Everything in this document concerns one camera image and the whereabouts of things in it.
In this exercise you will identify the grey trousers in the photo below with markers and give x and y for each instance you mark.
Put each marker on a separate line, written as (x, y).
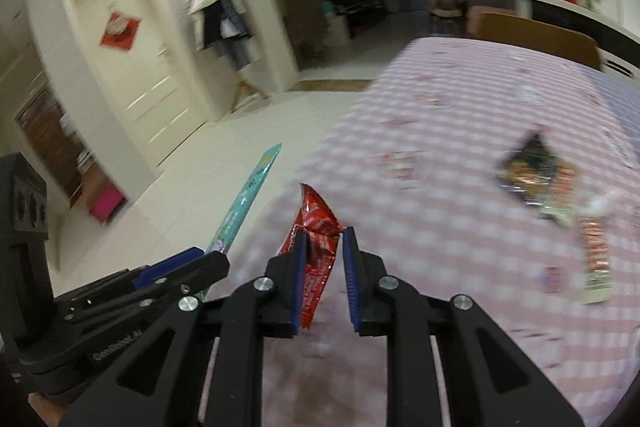
(240, 54)

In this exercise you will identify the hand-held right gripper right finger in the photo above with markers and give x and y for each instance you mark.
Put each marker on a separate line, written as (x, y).
(351, 282)

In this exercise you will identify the pink box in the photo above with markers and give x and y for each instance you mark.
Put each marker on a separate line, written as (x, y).
(107, 203)

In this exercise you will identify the carved wooden entry door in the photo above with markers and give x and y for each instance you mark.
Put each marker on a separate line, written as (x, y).
(45, 132)

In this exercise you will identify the white and green packet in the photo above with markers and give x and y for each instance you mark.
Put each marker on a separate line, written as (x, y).
(557, 212)

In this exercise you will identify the teal long wrapper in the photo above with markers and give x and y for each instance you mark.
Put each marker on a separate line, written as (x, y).
(245, 192)

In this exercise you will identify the red snack wrapper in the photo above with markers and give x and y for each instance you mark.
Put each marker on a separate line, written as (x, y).
(317, 217)

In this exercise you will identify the dark printed snack packet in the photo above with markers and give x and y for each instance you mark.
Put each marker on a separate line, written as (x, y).
(530, 169)

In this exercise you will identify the person's left hand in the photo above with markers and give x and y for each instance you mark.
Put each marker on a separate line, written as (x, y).
(47, 413)

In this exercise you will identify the wooden chair with cushion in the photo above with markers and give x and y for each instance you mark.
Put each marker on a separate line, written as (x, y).
(446, 9)

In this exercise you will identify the red diamond door decoration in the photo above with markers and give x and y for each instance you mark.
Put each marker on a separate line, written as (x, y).
(120, 32)

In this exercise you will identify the red and cream long packet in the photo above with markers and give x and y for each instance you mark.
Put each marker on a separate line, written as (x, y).
(595, 252)

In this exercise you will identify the white and black sideboard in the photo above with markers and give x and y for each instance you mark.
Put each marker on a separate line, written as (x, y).
(590, 27)

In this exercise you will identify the purple checked tablecloth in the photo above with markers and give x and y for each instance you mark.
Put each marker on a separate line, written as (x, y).
(625, 107)

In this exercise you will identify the dark jacket with white stripes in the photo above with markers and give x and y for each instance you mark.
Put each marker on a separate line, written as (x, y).
(222, 22)

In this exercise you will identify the white panel door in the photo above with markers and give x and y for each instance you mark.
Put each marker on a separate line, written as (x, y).
(140, 77)

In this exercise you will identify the pink covered side table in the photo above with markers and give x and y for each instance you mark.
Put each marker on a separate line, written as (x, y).
(480, 19)

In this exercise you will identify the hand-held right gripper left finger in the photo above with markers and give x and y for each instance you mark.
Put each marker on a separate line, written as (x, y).
(297, 282)

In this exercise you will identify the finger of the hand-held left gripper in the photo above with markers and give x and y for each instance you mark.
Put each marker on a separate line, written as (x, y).
(170, 263)
(210, 269)

